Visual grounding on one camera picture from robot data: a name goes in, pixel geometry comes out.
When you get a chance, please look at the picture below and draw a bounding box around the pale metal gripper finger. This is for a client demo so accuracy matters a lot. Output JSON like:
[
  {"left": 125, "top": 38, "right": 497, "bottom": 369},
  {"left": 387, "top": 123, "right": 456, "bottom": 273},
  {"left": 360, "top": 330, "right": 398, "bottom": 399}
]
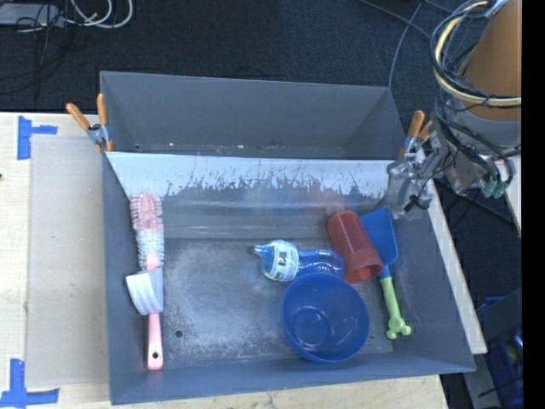
[
  {"left": 386, "top": 154, "right": 427, "bottom": 183},
  {"left": 388, "top": 180, "right": 432, "bottom": 222}
]

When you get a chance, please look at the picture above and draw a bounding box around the red plastic cup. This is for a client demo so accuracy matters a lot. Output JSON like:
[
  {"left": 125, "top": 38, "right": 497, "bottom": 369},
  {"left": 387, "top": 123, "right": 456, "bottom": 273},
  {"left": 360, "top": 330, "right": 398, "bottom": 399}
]
[{"left": 326, "top": 210, "right": 385, "bottom": 285}]

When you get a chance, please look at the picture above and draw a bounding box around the clear plastic bottle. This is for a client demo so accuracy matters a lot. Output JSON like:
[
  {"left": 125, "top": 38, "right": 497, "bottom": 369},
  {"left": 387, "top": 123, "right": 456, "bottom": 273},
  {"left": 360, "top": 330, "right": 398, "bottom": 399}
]
[{"left": 250, "top": 239, "right": 346, "bottom": 283}]

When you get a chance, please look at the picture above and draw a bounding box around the blue bowl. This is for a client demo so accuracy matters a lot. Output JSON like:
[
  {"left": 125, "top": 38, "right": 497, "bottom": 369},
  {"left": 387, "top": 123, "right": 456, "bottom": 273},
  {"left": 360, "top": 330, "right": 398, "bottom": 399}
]
[{"left": 280, "top": 272, "right": 371, "bottom": 364}]

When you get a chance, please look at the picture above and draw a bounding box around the grey metal bin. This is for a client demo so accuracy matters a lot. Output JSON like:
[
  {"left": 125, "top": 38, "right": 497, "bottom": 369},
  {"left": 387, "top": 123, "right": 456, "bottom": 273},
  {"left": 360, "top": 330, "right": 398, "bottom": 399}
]
[{"left": 99, "top": 70, "right": 478, "bottom": 406}]

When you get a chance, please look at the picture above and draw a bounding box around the pink and white bottle brush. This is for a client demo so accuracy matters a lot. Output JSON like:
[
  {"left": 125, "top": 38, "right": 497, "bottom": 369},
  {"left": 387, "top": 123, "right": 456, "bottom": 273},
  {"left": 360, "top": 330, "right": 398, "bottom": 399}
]
[{"left": 129, "top": 191, "right": 166, "bottom": 372}]

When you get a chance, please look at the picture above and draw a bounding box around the white ribbed cup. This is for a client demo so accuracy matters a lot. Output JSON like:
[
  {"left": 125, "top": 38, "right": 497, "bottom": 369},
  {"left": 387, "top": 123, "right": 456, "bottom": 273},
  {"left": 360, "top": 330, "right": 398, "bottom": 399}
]
[{"left": 124, "top": 267, "right": 165, "bottom": 316}]

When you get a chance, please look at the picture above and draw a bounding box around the pale cardboard board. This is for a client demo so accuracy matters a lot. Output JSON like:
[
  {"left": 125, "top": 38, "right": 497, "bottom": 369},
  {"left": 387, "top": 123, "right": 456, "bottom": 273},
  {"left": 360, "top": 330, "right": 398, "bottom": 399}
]
[{"left": 24, "top": 134, "right": 110, "bottom": 394}]

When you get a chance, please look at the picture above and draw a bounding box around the blue scoop with green handle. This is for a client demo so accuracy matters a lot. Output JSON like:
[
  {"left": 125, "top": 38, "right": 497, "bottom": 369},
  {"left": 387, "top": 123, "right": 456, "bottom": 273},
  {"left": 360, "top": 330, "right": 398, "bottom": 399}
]
[{"left": 359, "top": 205, "right": 413, "bottom": 341}]

